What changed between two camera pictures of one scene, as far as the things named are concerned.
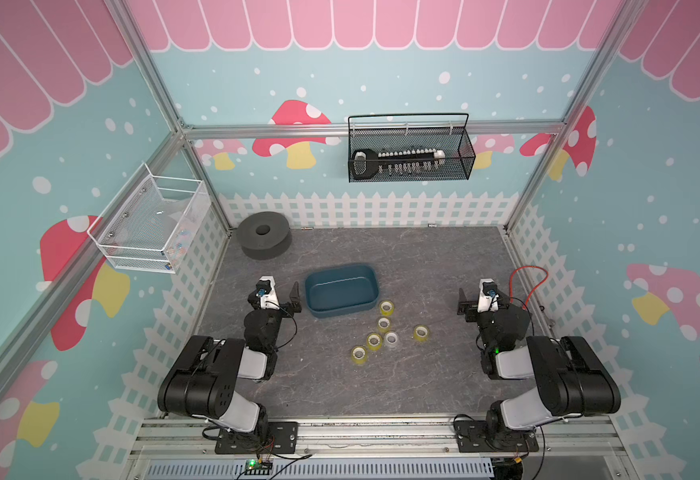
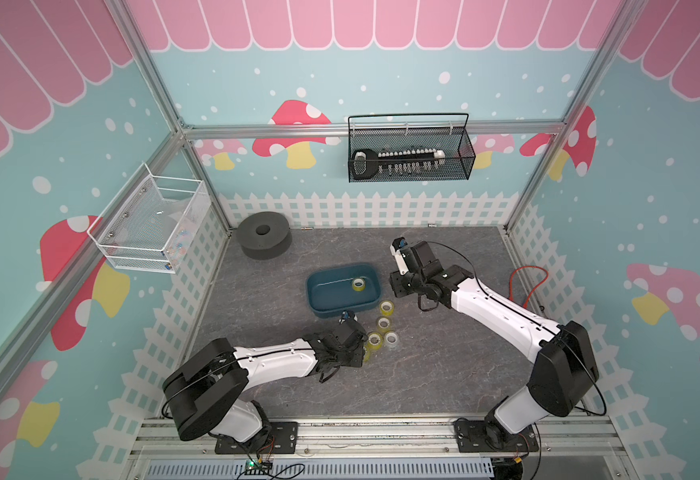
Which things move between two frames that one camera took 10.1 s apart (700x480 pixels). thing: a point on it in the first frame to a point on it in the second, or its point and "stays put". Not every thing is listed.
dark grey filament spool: (264, 235) stays put
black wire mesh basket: (403, 155) stays put
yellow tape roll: (383, 324) stays put
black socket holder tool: (366, 163) stays put
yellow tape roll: (421, 333) to (358, 284)
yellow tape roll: (374, 342) stays put
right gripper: (465, 304) to (395, 283)
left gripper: (296, 306) to (357, 356)
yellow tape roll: (387, 307) stays put
